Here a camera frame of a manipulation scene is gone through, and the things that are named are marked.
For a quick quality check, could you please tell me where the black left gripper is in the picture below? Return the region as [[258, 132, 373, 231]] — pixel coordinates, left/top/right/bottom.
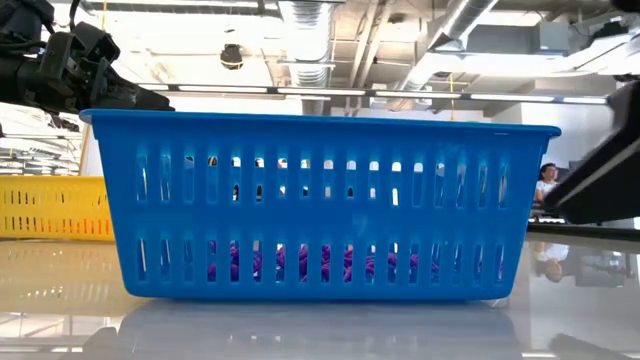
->
[[0, 30, 176, 115]]

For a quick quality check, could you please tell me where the yellow slotted plastic basket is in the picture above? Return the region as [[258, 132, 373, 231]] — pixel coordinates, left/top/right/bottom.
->
[[0, 174, 116, 243]]

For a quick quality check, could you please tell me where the blue slotted plastic basket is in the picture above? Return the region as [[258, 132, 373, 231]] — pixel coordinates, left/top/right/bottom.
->
[[79, 108, 563, 302]]

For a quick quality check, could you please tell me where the person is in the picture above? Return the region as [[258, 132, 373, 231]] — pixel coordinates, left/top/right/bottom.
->
[[532, 162, 561, 205]]

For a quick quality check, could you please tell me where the black ceiling dome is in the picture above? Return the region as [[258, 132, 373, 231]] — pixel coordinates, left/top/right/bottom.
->
[[219, 43, 246, 71]]

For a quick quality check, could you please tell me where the black rig crossbar with lights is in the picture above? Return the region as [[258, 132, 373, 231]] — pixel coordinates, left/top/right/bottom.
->
[[134, 82, 609, 106]]

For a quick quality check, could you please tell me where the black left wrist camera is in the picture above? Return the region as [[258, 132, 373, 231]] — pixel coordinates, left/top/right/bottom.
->
[[69, 21, 122, 65]]

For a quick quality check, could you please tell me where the yellow hanging cord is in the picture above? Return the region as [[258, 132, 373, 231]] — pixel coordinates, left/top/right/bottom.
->
[[448, 72, 459, 124]]

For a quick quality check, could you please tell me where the silver ribbed ceiling duct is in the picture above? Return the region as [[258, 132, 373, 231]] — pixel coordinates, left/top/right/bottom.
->
[[277, 0, 335, 117]]

